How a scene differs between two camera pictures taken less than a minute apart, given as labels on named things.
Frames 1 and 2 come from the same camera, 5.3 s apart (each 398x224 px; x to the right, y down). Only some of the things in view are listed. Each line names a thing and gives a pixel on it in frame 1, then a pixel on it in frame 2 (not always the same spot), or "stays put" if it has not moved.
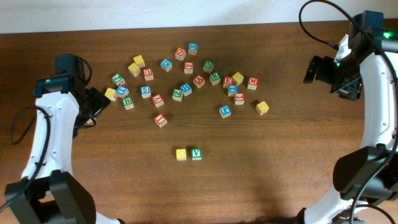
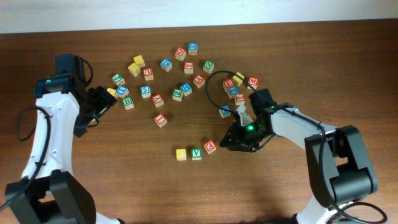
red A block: x=199 y=81 stays put
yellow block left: x=111 y=94 stays put
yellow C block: x=181 y=154 stays put
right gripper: x=321 y=71 to x=235 y=139
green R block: x=214 y=78 to x=209 y=146
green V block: x=196 y=154 stays put
